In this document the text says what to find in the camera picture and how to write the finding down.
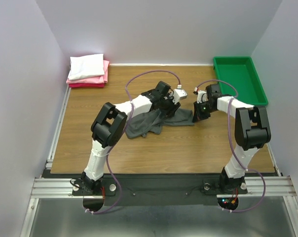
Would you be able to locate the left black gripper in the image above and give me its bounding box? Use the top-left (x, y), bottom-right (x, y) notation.
top-left (159, 92), bottom-right (181, 119)

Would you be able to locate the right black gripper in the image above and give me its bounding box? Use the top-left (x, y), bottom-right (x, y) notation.
top-left (191, 100), bottom-right (216, 122)

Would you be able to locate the dark grey t-shirt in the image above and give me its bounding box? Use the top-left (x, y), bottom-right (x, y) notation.
top-left (125, 109), bottom-right (194, 139)

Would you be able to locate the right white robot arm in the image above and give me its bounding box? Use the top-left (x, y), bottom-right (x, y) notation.
top-left (193, 84), bottom-right (271, 193)

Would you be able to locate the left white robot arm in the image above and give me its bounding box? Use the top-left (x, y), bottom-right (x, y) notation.
top-left (70, 81), bottom-right (187, 195)

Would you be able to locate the green plastic tray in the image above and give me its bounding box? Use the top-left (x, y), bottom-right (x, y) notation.
top-left (213, 56), bottom-right (268, 106)

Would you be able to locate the pink folded t-shirt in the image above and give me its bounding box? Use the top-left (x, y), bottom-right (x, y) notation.
top-left (66, 60), bottom-right (110, 84)

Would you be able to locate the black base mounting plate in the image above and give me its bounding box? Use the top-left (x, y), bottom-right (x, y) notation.
top-left (70, 173), bottom-right (248, 207)

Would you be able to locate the white folded t-shirt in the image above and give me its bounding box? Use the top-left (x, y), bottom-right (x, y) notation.
top-left (68, 54), bottom-right (105, 81)

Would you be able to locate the red folded t-shirt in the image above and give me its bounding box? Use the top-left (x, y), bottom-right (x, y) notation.
top-left (68, 83), bottom-right (105, 88)

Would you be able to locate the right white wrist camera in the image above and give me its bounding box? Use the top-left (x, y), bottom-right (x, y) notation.
top-left (193, 87), bottom-right (207, 104)

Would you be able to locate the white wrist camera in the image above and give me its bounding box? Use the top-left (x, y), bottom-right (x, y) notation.
top-left (193, 87), bottom-right (207, 104)
top-left (173, 84), bottom-right (187, 104)

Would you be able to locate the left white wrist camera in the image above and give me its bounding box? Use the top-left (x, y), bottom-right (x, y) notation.
top-left (173, 84), bottom-right (187, 104)

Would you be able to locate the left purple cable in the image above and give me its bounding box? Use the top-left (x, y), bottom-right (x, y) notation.
top-left (84, 70), bottom-right (183, 215)

